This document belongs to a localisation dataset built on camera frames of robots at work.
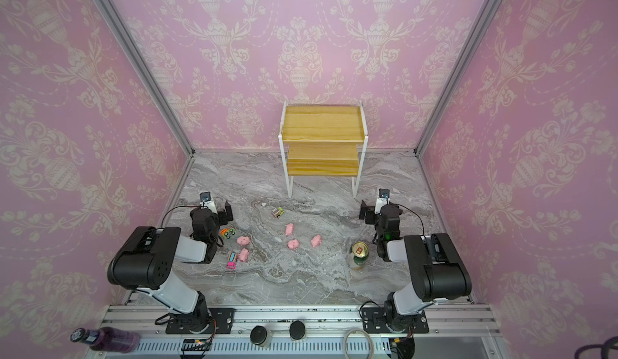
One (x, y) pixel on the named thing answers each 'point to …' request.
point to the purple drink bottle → (108, 339)
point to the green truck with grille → (278, 212)
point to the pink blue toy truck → (231, 262)
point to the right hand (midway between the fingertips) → (377, 200)
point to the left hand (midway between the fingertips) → (215, 204)
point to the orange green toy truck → (226, 233)
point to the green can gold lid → (360, 251)
